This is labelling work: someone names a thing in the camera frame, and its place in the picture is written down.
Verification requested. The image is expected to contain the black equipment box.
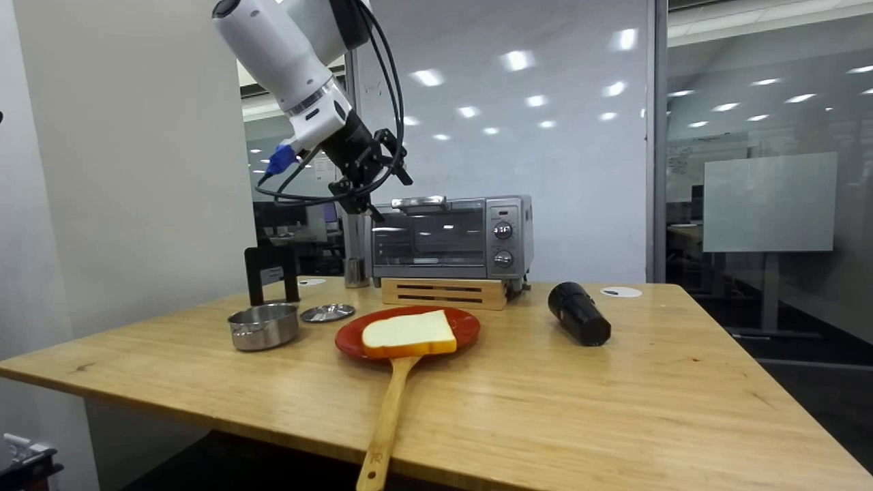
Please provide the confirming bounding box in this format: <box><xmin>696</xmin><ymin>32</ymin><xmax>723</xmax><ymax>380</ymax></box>
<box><xmin>0</xmin><ymin>430</ymin><xmax>66</xmax><ymax>491</ymax></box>

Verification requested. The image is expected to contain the wooden board under oven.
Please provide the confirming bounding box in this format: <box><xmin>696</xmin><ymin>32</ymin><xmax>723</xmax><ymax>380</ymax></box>
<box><xmin>378</xmin><ymin>275</ymin><xmax>509</xmax><ymax>310</ymax></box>

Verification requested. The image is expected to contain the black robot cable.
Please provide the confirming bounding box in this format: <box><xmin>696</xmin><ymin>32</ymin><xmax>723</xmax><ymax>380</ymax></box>
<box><xmin>257</xmin><ymin>0</ymin><xmax>408</xmax><ymax>208</ymax></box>

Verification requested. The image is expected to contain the steel cup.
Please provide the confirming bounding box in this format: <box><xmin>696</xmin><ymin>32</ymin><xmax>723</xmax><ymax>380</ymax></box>
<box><xmin>341</xmin><ymin>214</ymin><xmax>373</xmax><ymax>290</ymax></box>

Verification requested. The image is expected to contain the wooden spoon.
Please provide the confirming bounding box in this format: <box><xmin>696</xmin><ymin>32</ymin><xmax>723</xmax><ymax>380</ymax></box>
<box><xmin>354</xmin><ymin>351</ymin><xmax>425</xmax><ymax>491</ymax></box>

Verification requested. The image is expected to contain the red round plate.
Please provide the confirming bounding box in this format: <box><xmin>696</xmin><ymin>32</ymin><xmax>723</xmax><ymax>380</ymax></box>
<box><xmin>333</xmin><ymin>302</ymin><xmax>486</xmax><ymax>365</ymax></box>

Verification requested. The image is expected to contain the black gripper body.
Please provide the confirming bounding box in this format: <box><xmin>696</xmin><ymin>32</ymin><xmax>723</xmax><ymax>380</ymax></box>
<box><xmin>316</xmin><ymin>111</ymin><xmax>404</xmax><ymax>200</ymax></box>

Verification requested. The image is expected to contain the small steel pot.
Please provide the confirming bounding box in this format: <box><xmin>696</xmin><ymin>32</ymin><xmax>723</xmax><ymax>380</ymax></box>
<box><xmin>225</xmin><ymin>301</ymin><xmax>303</xmax><ymax>354</ymax></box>

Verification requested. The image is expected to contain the pale bread slice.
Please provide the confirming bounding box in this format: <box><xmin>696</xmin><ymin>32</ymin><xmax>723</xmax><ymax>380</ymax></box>
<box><xmin>359</xmin><ymin>308</ymin><xmax>461</xmax><ymax>360</ymax></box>

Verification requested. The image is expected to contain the black angled stand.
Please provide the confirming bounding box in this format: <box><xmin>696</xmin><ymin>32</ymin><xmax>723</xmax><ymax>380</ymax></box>
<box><xmin>242</xmin><ymin>242</ymin><xmax>303</xmax><ymax>308</ymax></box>

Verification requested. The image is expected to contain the silver toaster oven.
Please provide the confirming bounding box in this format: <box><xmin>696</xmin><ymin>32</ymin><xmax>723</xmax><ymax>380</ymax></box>
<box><xmin>365</xmin><ymin>193</ymin><xmax>534</xmax><ymax>302</ymax></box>

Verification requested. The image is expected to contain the black cylinder bottle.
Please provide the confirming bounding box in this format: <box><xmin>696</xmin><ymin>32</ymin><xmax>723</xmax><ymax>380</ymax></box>
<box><xmin>546</xmin><ymin>280</ymin><xmax>614</xmax><ymax>350</ymax></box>

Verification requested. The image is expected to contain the steel pot lid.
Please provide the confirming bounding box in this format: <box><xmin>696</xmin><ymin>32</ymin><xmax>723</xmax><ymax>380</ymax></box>
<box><xmin>298</xmin><ymin>302</ymin><xmax>359</xmax><ymax>328</ymax></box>

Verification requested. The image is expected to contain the white board on stand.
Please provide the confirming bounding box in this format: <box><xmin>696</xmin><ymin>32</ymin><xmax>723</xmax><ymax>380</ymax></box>
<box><xmin>700</xmin><ymin>151</ymin><xmax>839</xmax><ymax>339</ymax></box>

